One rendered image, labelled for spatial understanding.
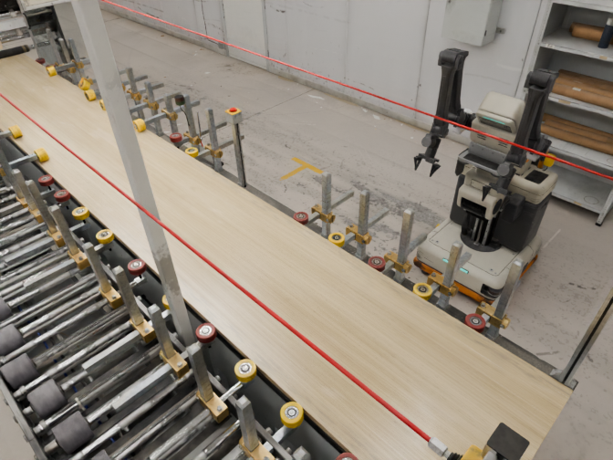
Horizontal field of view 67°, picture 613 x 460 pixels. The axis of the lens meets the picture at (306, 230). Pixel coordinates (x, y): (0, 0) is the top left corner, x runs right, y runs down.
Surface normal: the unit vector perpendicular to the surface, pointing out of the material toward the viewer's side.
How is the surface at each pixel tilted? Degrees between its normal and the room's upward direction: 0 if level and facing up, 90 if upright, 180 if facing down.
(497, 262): 0
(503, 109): 42
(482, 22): 90
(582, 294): 0
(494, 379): 0
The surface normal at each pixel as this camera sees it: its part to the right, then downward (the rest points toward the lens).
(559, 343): -0.02, -0.77
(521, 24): -0.70, 0.47
